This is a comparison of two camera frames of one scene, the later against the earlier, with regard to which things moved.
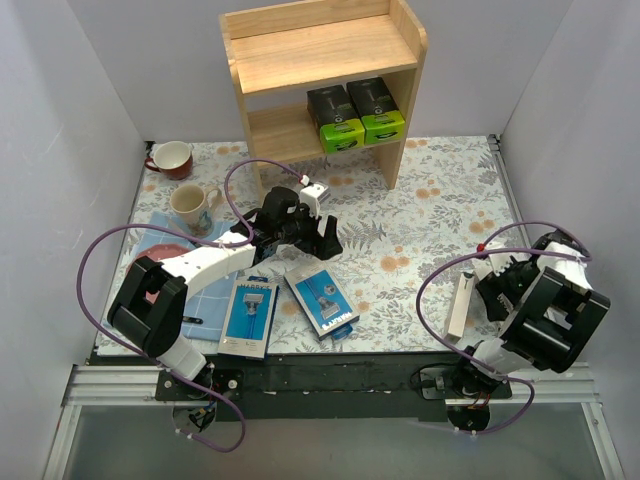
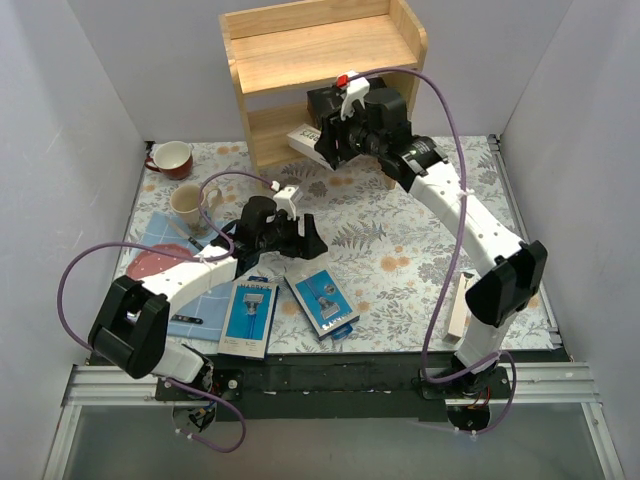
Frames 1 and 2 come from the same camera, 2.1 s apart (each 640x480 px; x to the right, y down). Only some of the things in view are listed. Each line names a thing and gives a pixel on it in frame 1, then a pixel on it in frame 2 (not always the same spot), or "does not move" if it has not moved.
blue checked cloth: [205, 310] does not move
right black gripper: [491, 292] to [333, 138]
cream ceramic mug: [191, 207] does not move
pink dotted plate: [163, 251] does not move
